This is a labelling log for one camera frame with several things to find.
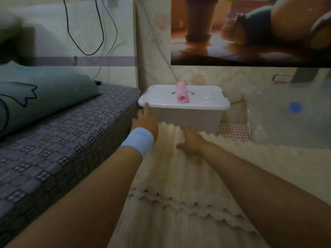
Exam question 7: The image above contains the person's left hand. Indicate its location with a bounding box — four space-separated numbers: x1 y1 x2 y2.
131 103 159 143

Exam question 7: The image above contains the person's right hand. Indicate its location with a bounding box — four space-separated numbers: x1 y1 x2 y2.
176 126 209 157

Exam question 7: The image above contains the cream pleated cloth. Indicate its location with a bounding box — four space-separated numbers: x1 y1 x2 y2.
107 121 331 248

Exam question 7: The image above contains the person's right forearm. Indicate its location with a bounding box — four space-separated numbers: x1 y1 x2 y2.
200 141 331 248

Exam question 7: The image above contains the person's left forearm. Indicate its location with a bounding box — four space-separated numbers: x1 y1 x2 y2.
5 146 143 248

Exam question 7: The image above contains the light blue wristband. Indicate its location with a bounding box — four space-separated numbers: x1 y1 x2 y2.
120 127 155 159

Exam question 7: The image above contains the pink rolled tube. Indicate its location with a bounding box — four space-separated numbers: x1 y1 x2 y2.
176 80 190 104

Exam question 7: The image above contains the white plastic storage box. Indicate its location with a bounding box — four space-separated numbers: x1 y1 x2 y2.
138 84 231 136

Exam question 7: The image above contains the blue-grey patterned mattress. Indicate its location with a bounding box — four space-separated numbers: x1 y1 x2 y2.
0 84 142 247

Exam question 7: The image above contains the teal pillow with black outline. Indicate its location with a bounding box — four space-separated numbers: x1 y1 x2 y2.
0 61 101 139

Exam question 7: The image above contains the clear plastic container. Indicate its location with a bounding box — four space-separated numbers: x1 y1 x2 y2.
243 67 331 149

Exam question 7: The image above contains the blue round cap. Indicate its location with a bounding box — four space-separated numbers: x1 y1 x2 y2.
289 102 303 114

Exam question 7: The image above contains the pale blue cable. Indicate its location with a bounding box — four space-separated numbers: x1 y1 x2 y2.
134 0 179 82

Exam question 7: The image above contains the thin grey cable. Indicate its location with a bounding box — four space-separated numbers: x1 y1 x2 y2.
91 0 118 80

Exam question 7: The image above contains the black cable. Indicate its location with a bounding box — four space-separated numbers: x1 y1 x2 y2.
63 0 105 56

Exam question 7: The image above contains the large wall picture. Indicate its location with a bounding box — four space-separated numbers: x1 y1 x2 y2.
171 0 331 68

